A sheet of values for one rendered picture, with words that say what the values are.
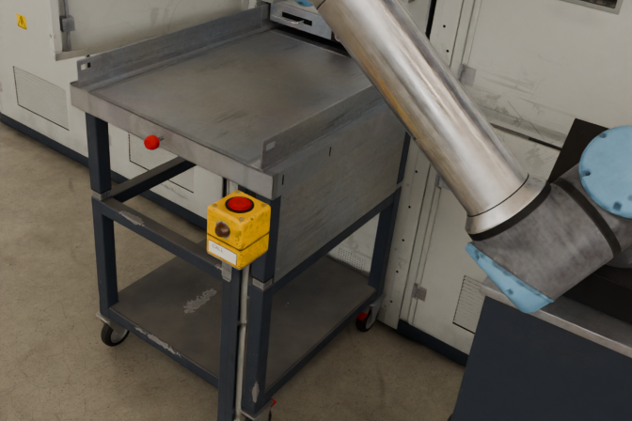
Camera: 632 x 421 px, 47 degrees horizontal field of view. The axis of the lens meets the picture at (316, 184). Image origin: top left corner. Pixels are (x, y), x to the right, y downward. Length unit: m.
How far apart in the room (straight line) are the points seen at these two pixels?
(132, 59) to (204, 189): 0.87
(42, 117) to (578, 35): 2.25
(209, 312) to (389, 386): 0.57
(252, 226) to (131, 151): 1.69
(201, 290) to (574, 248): 1.31
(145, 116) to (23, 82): 1.70
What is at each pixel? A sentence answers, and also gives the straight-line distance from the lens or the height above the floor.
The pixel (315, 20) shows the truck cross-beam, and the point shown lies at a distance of 2.16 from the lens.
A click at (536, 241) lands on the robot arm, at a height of 0.98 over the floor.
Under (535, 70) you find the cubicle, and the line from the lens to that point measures 1.82.
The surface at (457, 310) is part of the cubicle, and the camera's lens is 2.22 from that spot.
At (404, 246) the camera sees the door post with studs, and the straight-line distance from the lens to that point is 2.21.
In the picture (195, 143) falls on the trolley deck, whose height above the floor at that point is 0.84.
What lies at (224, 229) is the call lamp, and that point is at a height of 0.88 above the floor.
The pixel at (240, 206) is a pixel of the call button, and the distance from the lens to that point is 1.23.
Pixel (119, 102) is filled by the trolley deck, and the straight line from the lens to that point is 1.72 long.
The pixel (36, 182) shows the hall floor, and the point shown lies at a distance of 3.10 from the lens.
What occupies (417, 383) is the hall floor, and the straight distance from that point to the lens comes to 2.24.
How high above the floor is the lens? 1.57
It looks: 31 degrees down
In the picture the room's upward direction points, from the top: 6 degrees clockwise
